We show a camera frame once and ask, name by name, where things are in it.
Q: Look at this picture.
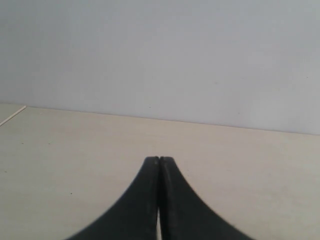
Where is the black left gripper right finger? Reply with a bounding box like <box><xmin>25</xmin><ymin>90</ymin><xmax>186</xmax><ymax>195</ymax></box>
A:
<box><xmin>159</xmin><ymin>157</ymin><xmax>250</xmax><ymax>240</ymax></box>

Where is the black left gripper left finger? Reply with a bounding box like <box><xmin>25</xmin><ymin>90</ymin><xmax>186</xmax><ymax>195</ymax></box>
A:
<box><xmin>69</xmin><ymin>156</ymin><xmax>160</xmax><ymax>240</ymax></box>

